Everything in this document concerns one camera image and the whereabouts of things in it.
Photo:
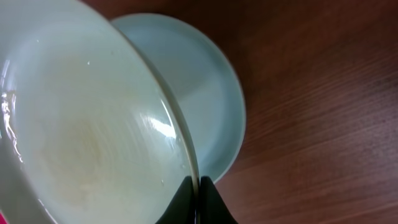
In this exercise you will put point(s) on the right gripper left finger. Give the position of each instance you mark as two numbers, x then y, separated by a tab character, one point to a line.
182	208

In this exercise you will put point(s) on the pale blue plate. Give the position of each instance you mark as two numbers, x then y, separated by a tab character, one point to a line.
90	133
202	80

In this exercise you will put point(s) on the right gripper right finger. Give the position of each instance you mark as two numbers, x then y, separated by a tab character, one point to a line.
211	207

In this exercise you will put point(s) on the red plastic tray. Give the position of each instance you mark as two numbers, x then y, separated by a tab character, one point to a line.
2	219

